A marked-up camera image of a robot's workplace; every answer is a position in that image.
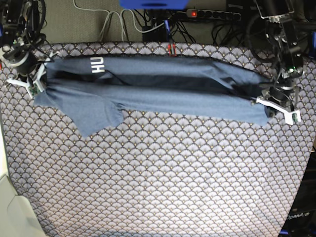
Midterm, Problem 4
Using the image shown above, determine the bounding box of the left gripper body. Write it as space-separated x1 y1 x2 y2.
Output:
261 68 304 105

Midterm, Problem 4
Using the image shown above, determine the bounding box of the beige plastic bin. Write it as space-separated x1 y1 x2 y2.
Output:
0 128 46 237

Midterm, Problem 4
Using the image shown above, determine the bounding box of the blue camera mount bracket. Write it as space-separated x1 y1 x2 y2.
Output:
119 0 189 9

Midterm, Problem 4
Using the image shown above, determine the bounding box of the fan-patterned tablecloth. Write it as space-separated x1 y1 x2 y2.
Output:
0 41 316 237

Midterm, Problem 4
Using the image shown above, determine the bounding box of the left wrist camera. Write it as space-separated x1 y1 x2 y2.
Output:
284 110 301 125

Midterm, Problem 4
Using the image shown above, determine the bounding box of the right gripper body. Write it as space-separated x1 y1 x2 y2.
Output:
1 43 43 77

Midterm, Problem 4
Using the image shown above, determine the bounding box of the black OpenArm base stand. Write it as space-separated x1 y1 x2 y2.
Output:
279 151 316 237

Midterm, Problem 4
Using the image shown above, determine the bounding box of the black box under table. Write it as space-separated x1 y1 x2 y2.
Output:
142 26 168 42

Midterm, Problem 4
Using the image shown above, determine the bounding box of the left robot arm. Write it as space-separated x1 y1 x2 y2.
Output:
246 0 304 121

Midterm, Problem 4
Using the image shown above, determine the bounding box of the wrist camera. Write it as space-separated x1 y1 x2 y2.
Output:
284 110 301 125
26 83 45 98

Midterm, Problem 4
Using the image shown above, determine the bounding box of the white cable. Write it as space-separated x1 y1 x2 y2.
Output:
74 0 165 41

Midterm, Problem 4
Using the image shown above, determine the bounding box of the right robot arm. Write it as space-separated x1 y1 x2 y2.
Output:
0 0 56 96

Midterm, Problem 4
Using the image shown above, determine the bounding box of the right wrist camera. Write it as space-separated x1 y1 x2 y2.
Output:
26 83 45 98

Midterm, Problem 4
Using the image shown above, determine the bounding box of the black power strip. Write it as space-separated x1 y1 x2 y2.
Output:
186 9 241 21

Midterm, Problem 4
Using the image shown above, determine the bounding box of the blue T-shirt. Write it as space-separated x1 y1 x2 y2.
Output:
34 56 268 136

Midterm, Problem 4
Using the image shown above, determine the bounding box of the red table clamp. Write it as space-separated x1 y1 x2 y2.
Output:
167 43 177 57

